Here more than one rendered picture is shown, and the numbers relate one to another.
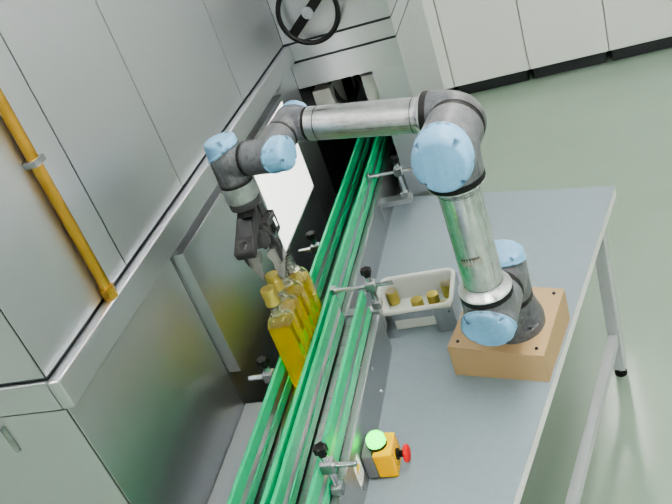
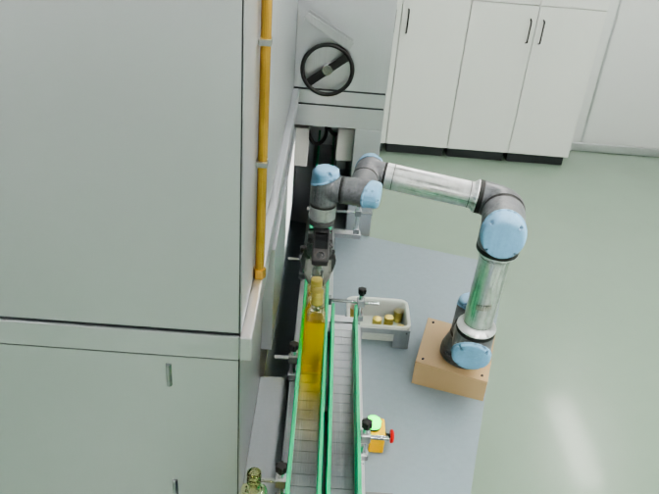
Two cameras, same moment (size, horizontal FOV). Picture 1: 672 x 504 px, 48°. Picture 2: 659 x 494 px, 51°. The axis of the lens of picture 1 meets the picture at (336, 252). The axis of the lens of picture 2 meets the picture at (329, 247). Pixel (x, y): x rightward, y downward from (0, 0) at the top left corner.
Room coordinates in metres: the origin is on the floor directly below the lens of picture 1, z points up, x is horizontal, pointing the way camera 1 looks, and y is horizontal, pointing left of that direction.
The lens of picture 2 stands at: (-0.02, 0.77, 2.27)
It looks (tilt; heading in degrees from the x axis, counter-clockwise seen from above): 31 degrees down; 338
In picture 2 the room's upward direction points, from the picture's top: 5 degrees clockwise
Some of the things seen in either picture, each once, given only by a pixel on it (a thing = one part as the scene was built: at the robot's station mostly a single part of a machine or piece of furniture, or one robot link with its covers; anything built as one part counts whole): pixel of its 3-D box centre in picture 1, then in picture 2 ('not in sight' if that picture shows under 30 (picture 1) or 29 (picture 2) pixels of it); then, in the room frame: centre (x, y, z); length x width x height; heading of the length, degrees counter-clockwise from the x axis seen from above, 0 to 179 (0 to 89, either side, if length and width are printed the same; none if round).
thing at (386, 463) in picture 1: (383, 455); (373, 435); (1.26, 0.06, 0.79); 0.07 x 0.07 x 0.07; 69
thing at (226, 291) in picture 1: (259, 214); (280, 223); (1.91, 0.16, 1.15); 0.90 x 0.03 x 0.34; 159
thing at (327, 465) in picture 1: (340, 468); (374, 440); (1.10, 0.14, 0.94); 0.07 x 0.04 x 0.13; 69
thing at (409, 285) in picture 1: (417, 302); (377, 321); (1.75, -0.17, 0.80); 0.22 x 0.17 x 0.09; 69
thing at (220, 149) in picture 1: (228, 160); (325, 186); (1.56, 0.15, 1.45); 0.09 x 0.08 x 0.11; 58
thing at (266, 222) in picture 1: (254, 220); (320, 235); (1.57, 0.15, 1.29); 0.09 x 0.08 x 0.12; 159
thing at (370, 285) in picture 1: (362, 289); (353, 303); (1.68, -0.03, 0.95); 0.17 x 0.03 x 0.12; 69
